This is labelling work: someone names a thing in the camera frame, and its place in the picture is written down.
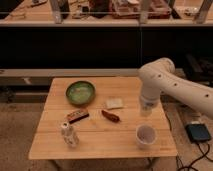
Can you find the wooden folding table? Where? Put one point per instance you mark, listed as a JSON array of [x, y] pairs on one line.
[[99, 137]]

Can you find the wooden shelf rack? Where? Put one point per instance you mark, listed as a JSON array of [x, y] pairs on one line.
[[106, 13]]

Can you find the brown chocolate bar box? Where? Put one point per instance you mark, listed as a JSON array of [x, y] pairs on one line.
[[77, 115]]

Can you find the brown sausage piece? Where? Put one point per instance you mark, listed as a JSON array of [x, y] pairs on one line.
[[110, 116]]

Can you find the white paper cup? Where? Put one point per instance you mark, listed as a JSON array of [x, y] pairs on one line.
[[145, 136]]

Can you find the white sponge square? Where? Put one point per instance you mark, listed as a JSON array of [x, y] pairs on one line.
[[114, 103]]

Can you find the black foot pedal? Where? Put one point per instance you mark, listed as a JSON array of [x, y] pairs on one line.
[[198, 133]]

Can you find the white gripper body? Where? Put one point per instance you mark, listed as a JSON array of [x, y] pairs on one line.
[[146, 106]]

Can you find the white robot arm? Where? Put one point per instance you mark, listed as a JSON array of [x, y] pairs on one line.
[[158, 76]]

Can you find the green ceramic bowl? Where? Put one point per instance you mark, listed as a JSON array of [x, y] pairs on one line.
[[80, 93]]

